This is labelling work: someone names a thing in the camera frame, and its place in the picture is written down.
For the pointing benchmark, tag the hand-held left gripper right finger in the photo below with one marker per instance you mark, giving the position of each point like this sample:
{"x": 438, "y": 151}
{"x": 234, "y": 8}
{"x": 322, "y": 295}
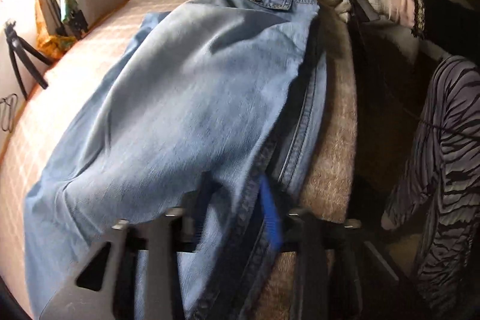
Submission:
{"x": 270, "y": 215}

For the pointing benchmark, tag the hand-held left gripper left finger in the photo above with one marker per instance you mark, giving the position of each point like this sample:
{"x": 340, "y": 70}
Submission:
{"x": 161, "y": 248}

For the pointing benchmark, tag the blue denim pants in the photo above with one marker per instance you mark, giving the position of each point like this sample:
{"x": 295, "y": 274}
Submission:
{"x": 187, "y": 80}

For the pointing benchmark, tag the person's right forearm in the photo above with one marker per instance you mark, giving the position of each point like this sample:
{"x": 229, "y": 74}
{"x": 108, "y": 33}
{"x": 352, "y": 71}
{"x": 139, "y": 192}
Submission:
{"x": 446, "y": 20}

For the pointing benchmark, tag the person's striped garment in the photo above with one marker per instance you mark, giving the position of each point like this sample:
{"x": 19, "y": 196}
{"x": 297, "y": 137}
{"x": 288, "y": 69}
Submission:
{"x": 450, "y": 192}

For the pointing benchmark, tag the beige checked blanket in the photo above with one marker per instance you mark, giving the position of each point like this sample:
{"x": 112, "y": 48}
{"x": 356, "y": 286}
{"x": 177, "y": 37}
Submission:
{"x": 75, "y": 80}

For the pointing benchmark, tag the black mini tripod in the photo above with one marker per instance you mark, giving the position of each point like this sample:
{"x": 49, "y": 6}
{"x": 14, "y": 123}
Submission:
{"x": 18, "y": 54}

